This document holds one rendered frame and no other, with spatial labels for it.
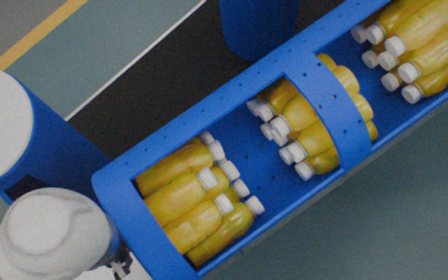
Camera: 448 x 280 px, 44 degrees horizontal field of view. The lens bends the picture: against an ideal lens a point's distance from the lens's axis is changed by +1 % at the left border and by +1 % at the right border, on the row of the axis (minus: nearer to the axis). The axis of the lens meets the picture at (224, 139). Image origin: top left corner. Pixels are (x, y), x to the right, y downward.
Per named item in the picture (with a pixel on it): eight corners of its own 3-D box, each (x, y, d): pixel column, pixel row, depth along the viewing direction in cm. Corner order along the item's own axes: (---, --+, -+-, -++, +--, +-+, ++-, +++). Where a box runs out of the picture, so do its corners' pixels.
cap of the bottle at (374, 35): (377, 23, 113) (370, 28, 113) (386, 39, 114) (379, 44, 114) (369, 24, 117) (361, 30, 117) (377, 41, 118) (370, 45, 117)
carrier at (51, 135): (41, 169, 210) (61, 241, 203) (-105, 91, 125) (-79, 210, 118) (112, 143, 211) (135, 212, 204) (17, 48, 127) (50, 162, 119)
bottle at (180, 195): (145, 230, 110) (213, 187, 109) (144, 246, 104) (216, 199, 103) (125, 205, 109) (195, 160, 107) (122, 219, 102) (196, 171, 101)
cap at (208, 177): (209, 184, 108) (217, 179, 107) (210, 191, 104) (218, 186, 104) (198, 168, 106) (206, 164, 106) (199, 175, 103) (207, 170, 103)
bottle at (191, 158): (129, 164, 110) (204, 132, 113) (142, 192, 113) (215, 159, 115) (133, 177, 104) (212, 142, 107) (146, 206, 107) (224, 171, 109)
